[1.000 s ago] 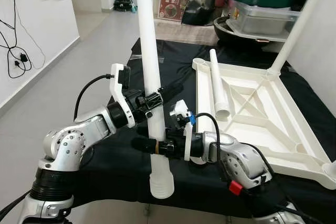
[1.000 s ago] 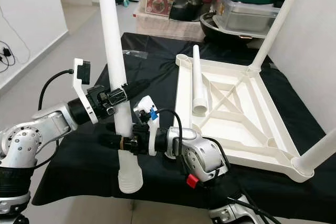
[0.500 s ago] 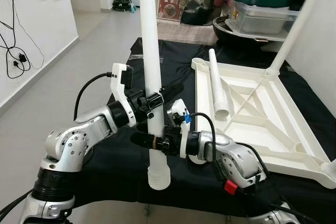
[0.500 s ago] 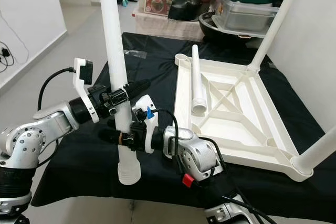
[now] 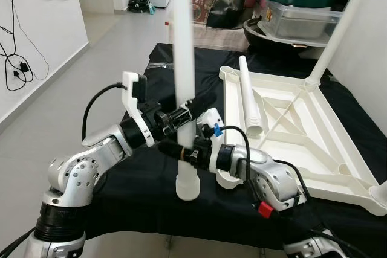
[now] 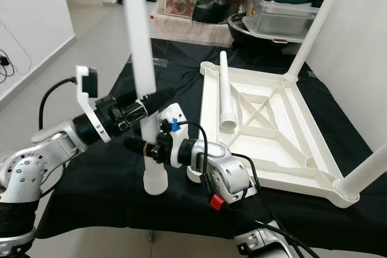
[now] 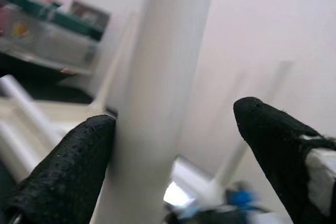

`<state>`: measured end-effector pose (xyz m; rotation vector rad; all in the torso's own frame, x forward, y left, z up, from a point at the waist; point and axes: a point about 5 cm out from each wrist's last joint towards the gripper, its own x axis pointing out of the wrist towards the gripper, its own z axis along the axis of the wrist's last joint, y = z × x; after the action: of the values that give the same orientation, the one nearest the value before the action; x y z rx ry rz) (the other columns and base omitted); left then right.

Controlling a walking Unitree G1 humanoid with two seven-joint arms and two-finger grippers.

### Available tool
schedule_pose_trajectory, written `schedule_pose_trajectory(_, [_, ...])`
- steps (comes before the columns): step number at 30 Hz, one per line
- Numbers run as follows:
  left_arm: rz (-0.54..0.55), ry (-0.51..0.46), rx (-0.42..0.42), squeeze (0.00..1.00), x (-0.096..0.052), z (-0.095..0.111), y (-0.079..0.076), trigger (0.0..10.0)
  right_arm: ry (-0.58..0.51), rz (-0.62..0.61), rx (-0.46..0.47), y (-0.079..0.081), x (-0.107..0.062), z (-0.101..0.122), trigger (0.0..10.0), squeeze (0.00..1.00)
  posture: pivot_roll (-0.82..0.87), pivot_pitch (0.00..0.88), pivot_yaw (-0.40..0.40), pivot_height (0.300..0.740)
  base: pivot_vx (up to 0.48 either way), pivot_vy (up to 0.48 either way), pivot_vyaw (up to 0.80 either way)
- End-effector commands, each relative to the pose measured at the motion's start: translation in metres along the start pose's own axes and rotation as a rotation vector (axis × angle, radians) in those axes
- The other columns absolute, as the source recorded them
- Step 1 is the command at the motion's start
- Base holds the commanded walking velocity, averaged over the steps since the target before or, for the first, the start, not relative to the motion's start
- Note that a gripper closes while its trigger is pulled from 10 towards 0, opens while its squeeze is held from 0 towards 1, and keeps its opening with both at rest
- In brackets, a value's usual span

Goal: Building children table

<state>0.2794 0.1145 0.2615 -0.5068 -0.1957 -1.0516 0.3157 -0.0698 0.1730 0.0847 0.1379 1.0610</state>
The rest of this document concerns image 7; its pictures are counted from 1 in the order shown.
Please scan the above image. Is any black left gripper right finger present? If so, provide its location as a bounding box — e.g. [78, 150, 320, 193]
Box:
[233, 97, 336, 224]

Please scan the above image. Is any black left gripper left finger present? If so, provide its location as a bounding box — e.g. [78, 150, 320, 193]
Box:
[0, 115, 118, 224]

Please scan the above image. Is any white plastic table top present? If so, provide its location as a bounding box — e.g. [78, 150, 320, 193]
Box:
[0, 95, 118, 183]

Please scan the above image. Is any clear plastic storage container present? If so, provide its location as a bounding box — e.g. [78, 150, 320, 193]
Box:
[0, 6, 100, 76]

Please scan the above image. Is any dark framed picture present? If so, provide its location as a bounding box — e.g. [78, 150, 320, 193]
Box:
[69, 0, 111, 30]

